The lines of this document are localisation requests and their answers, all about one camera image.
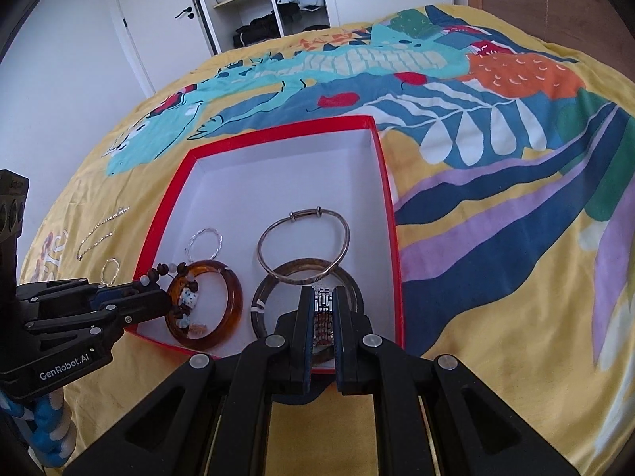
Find white open shelf unit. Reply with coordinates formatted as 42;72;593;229
187;0;279;56

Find large twisted silver hoop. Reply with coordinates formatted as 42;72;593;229
100;256;121;287

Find yellow printed blanket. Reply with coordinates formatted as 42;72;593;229
20;2;635;476

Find silver chain necklace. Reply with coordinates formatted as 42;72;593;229
76;205;132;262

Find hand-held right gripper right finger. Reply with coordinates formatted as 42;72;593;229
332;288;579;476

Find red jewelry box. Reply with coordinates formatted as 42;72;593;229
124;115;408;376

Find small twisted silver hoop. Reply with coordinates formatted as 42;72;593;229
183;227;223;264

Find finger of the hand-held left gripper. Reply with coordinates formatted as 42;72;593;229
19;279;164;311
26;289;173;344

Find beaded charm bracelet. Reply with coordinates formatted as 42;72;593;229
145;260;205;334

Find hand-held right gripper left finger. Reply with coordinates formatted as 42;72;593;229
62;288;316;476

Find dark brown bangle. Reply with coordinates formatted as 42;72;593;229
251;257;366;364

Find wooden headboard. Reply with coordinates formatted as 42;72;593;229
460;0;635;87

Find amber resin bangle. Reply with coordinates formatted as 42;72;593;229
165;260;244;351

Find folded dark clothes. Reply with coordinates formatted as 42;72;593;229
233;12;279;46

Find thin silver bangle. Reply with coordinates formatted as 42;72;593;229
257;206;351;284

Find silver link watch band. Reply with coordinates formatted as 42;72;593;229
312;287;336;354

